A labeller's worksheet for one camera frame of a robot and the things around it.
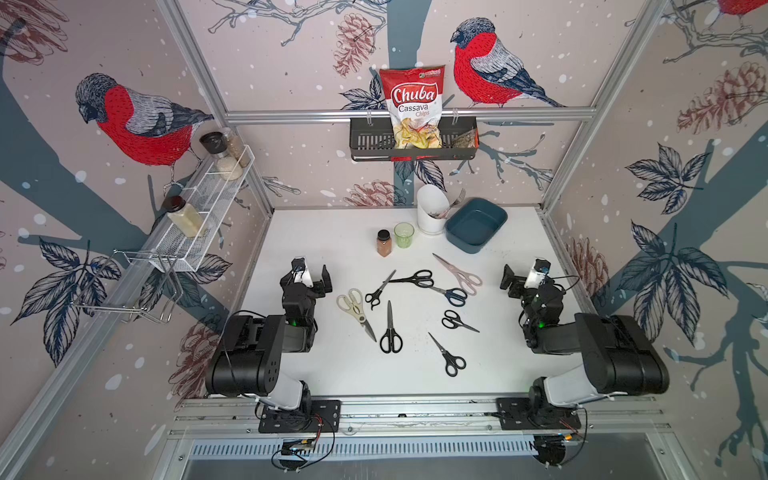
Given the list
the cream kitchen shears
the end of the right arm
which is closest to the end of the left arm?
the cream kitchen shears

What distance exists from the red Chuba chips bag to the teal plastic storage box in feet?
0.99

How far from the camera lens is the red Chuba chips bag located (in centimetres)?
81

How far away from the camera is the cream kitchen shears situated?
0.91 meters

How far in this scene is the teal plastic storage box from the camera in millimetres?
1082

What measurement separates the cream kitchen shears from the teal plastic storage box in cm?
40

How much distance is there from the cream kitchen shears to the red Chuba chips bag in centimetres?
50
